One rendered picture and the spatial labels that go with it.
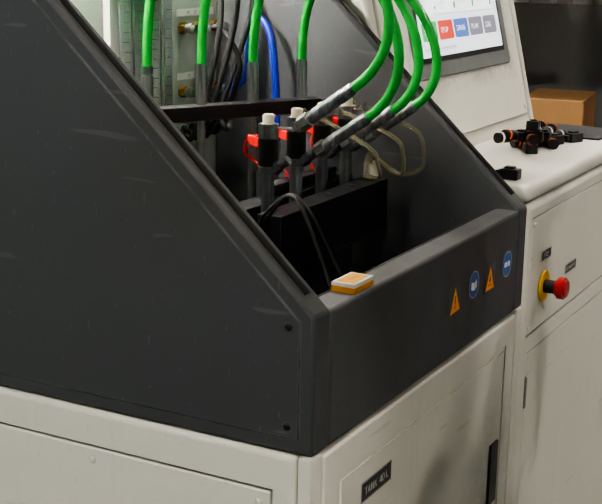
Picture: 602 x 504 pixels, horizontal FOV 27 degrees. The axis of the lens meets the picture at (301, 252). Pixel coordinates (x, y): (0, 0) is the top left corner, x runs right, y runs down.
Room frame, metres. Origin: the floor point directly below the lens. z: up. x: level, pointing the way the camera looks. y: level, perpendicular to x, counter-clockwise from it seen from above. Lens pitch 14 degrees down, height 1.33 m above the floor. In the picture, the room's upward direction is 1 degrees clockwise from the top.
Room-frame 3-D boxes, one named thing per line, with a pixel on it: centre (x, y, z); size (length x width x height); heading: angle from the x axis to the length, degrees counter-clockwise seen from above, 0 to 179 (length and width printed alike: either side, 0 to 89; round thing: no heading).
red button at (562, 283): (1.96, -0.41, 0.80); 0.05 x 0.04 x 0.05; 152
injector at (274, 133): (1.69, 0.04, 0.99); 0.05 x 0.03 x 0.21; 62
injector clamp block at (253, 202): (1.80, -0.01, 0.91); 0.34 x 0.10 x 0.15; 152
